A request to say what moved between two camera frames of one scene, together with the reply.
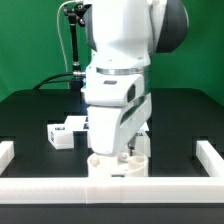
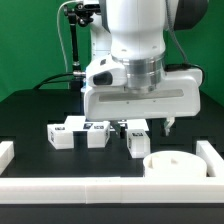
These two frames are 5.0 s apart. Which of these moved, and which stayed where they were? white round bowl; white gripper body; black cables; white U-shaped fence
Moved: white round bowl; white gripper body
Stayed: black cables; white U-shaped fence
